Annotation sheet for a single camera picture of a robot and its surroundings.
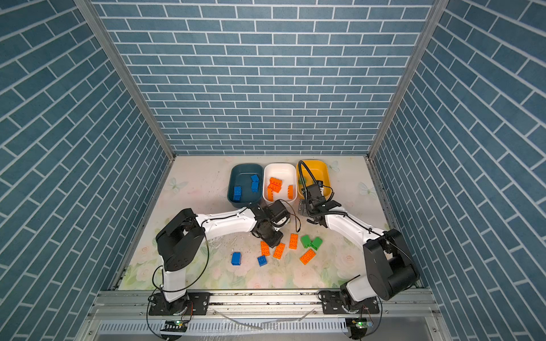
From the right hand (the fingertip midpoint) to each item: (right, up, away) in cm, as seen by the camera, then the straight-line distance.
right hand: (311, 204), depth 91 cm
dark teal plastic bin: (-31, +7, +15) cm, 35 cm away
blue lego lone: (-31, -21, -7) cm, 38 cm away
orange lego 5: (-2, -20, -7) cm, 22 cm away
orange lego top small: (-19, +3, +12) cm, 23 cm away
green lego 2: (+2, -15, -5) cm, 16 cm away
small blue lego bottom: (-20, -21, -9) cm, 31 cm away
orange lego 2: (-8, -15, -2) cm, 17 cm away
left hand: (-15, -15, -3) cm, 21 cm away
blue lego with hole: (-26, +10, +16) cm, 32 cm away
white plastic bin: (-10, +14, +18) cm, 25 cm away
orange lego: (-16, +6, +14) cm, 22 cm away
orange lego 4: (-14, -19, -5) cm, 23 cm away
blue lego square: (-26, +6, +11) cm, 29 cm away
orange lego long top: (-9, +4, +13) cm, 16 cm away
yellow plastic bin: (+7, +15, +17) cm, 24 cm away
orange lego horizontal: (-16, +8, +15) cm, 24 cm away
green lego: (-2, -15, -4) cm, 15 cm away
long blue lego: (-34, +4, +8) cm, 35 cm away
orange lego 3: (-20, -18, -5) cm, 27 cm away
